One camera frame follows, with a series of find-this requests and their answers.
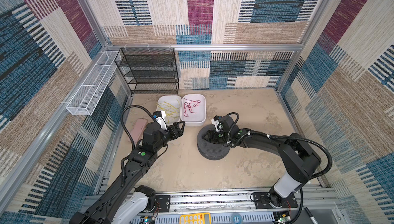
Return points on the aluminium corner post right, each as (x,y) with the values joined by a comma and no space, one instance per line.
(314,20)

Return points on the aluminium horizontal back rail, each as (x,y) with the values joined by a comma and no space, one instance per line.
(215,47)

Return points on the black wire mesh shelf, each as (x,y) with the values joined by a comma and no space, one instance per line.
(149,70)

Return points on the aluminium corner post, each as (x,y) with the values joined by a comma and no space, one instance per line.
(97,29)
(314,20)

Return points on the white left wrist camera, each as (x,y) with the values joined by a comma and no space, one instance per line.
(160,116)

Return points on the aluminium corner post left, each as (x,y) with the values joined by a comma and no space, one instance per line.
(97,29)

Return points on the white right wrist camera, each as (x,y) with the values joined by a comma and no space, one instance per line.
(217,125)

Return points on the white tray with yellow cables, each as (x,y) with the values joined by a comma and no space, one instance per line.
(171,104)

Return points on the yellow calculator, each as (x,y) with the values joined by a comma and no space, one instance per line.
(195,218)

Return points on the white tray with red cable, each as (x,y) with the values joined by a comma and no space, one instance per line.
(193,110)

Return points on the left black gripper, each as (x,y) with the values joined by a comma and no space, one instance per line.
(178,132)

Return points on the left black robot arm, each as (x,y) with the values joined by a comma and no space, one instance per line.
(122,201)

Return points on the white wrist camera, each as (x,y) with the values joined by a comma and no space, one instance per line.
(160,116)
(217,125)

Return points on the blue tape roll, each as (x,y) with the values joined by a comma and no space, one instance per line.
(236,218)

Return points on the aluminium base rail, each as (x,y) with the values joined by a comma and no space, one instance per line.
(319,206)

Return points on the pink eraser block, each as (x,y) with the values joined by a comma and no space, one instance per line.
(138,129)

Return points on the white wire mesh basket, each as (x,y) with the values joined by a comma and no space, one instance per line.
(91,90)

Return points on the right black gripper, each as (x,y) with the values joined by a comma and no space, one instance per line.
(212,138)

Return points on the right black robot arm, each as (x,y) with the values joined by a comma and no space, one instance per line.
(302,158)

